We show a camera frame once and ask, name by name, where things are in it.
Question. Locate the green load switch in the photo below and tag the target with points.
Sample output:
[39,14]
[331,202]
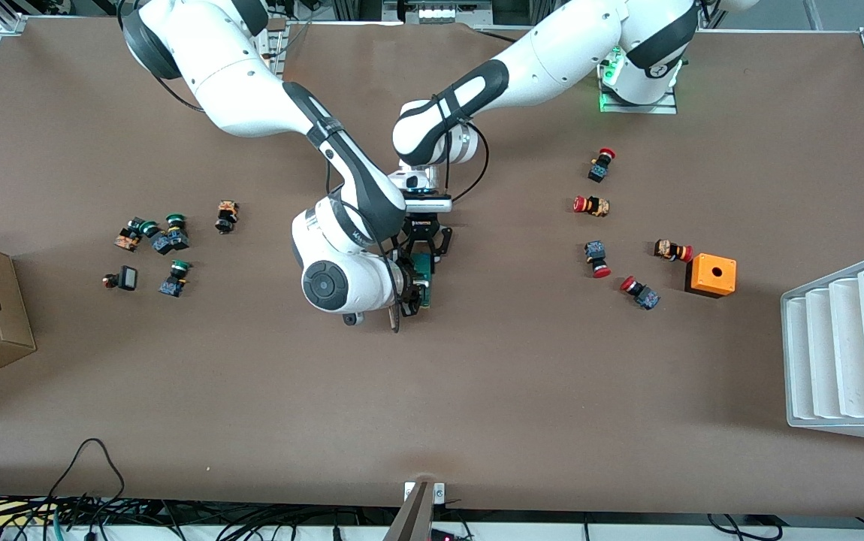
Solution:
[423,263]

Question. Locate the red pushbutton orange block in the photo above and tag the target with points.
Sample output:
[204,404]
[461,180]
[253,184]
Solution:
[671,249]
[593,206]

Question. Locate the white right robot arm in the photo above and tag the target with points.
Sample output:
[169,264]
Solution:
[237,83]

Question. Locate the red pushbutton blue block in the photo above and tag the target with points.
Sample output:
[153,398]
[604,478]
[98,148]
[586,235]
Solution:
[642,294]
[596,254]
[600,169]

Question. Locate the brown support beam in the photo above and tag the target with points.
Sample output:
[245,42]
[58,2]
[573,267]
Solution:
[417,518]

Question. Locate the white stepped tray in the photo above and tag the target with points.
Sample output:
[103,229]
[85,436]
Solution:
[845,353]

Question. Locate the orange button enclosure box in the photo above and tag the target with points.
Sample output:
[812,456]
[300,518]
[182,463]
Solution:
[721,278]

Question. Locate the black selector switch orange block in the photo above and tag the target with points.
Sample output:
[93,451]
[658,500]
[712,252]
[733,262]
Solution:
[226,218]
[128,239]

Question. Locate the silver metal bracket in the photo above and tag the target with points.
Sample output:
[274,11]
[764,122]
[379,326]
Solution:
[439,492]

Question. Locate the black switch lower left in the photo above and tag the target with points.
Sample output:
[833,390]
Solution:
[128,279]

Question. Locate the black device red light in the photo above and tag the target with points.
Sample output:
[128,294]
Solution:
[443,536]

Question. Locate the grey device with lights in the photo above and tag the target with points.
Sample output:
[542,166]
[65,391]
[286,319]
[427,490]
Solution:
[439,13]

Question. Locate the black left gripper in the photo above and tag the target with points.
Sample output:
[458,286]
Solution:
[423,225]

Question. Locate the green pushbutton blue block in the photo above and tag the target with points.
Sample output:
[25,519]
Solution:
[161,244]
[173,284]

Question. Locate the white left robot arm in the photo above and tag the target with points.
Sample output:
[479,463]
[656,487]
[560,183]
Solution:
[552,60]

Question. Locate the green pushbutton black block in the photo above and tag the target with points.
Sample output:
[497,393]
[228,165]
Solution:
[176,234]

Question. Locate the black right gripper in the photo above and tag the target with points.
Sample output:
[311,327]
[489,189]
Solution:
[406,284]

